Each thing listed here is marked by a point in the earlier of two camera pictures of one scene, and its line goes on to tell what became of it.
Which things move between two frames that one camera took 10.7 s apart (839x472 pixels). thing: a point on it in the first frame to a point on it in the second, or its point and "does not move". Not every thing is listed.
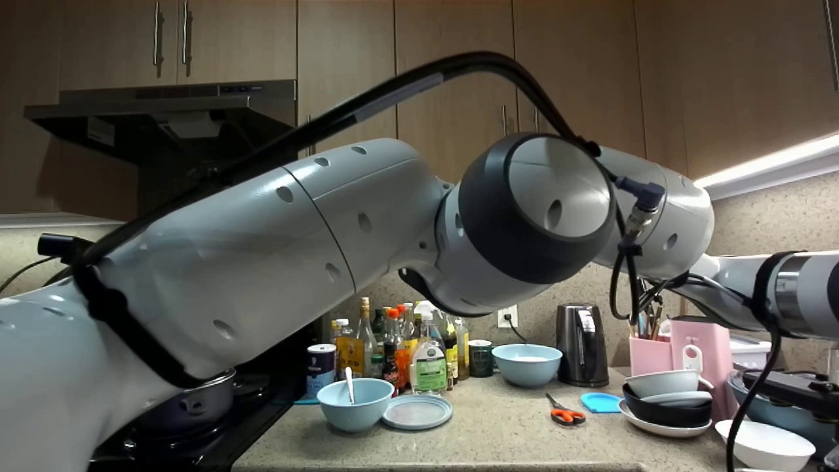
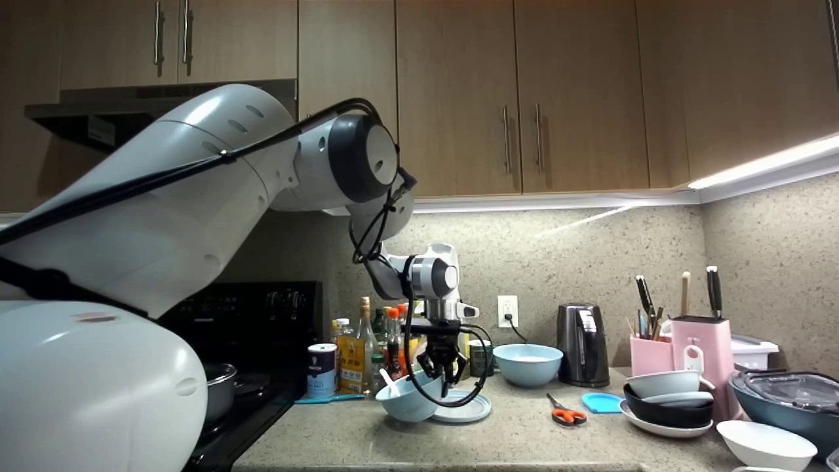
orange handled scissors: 561,416 does not move
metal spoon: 350,383 to 388,381
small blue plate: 418,412 to 466,412
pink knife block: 704,350 does not move
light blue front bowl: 361,412 to 403,400
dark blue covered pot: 805,402 does not move
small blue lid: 601,402 does not move
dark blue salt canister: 320,369 does not move
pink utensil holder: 651,354 does not move
